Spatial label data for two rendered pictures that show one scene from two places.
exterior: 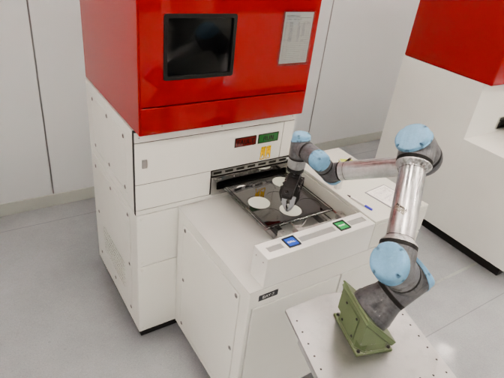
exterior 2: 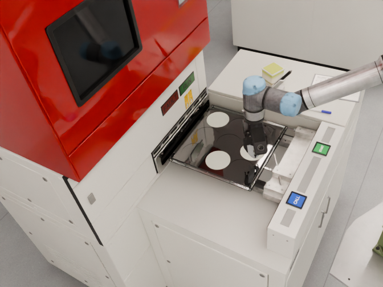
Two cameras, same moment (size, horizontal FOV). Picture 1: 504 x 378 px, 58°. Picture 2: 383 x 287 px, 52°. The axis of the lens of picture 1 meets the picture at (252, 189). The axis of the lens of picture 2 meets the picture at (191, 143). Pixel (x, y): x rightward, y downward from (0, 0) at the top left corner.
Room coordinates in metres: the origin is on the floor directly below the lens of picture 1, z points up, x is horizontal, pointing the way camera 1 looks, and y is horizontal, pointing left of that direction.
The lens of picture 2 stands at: (0.74, 0.34, 2.10)
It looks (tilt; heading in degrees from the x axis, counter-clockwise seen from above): 46 degrees down; 344
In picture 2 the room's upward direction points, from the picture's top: 10 degrees counter-clockwise
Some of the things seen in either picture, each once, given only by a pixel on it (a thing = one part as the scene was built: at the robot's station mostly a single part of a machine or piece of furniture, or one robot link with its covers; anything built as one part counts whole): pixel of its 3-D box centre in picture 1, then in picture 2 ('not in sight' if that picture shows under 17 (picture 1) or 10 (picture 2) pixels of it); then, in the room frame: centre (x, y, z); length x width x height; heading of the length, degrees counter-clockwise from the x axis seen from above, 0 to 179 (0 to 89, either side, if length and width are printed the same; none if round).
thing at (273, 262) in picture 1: (315, 247); (308, 184); (1.46, -0.28, 0.89); 0.55 x 0.09 x 0.14; 126
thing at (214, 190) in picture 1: (250, 177); (184, 131); (1.95, 0.02, 0.89); 0.44 x 0.02 x 0.10; 126
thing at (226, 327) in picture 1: (288, 285); (259, 205); (1.76, -0.25, 0.41); 0.97 x 0.64 x 0.82; 126
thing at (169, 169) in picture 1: (219, 160); (153, 136); (1.86, 0.17, 1.02); 0.82 x 0.03 x 0.40; 126
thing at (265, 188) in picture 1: (277, 197); (228, 143); (1.79, -0.12, 0.90); 0.34 x 0.34 x 0.01; 36
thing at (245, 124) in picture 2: (293, 178); (253, 126); (1.67, -0.17, 1.08); 0.09 x 0.08 x 0.12; 161
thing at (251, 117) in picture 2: (295, 162); (253, 111); (1.66, -0.17, 1.16); 0.08 x 0.08 x 0.05
